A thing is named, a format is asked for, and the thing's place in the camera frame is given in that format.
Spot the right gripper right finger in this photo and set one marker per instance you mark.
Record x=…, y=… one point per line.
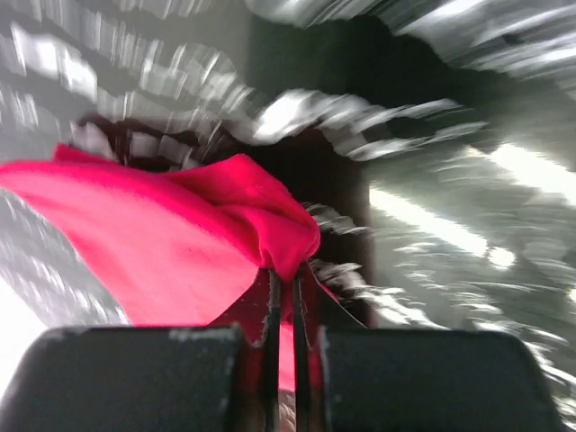
x=353, y=378

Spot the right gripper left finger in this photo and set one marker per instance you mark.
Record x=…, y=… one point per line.
x=222, y=377

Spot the magenta t shirt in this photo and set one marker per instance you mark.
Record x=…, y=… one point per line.
x=172, y=248

